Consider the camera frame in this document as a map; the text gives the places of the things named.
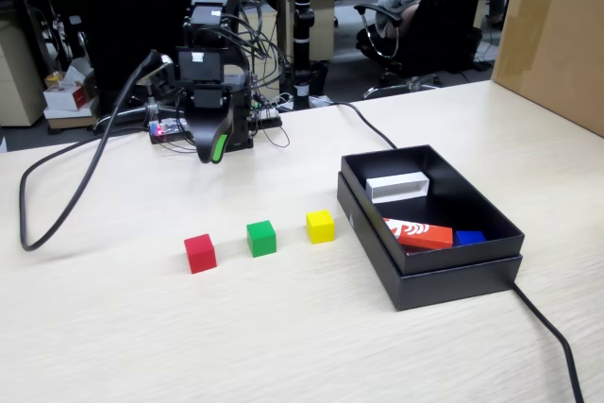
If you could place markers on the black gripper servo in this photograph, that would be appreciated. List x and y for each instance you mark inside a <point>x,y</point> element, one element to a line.
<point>207,98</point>

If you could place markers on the green wooden cube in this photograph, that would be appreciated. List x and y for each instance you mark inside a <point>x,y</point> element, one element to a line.
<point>261,240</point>

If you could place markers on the red wooden cube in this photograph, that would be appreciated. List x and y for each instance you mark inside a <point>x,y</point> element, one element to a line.
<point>200,256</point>

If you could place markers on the yellow wooden cube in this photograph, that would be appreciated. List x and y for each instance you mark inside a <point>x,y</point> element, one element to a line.
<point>320,228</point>

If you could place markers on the white rectangular sleeve box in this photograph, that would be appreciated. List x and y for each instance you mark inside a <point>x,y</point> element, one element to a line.
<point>391,183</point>

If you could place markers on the orange box with white print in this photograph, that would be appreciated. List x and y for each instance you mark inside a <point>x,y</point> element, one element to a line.
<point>424,238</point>

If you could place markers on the black open box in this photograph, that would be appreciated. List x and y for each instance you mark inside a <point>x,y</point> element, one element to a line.
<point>448,287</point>
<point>472,195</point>

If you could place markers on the large brown cardboard box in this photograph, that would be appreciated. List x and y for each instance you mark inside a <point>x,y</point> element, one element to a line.
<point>557,54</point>

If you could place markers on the controller board with red LED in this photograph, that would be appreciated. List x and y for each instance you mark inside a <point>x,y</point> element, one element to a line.
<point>162,129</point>

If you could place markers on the black high-back office chair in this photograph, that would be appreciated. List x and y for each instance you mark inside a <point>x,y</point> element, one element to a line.
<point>132,21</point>

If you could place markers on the white and red carton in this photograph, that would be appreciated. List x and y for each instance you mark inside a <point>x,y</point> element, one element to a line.
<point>63,98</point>

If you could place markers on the beige drawer cabinet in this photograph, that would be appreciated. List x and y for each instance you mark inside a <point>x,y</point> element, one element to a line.
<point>19,77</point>

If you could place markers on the black chair with chrome armrests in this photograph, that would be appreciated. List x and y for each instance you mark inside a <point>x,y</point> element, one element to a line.
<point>448,21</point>

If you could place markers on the blue wooden cube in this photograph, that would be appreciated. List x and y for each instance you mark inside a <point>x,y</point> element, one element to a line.
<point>469,238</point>

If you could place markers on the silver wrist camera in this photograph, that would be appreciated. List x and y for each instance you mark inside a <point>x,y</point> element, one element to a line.
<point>159,65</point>

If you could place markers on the beige pedestal cabinet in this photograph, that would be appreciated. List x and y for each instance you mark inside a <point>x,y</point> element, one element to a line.
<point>325,21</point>

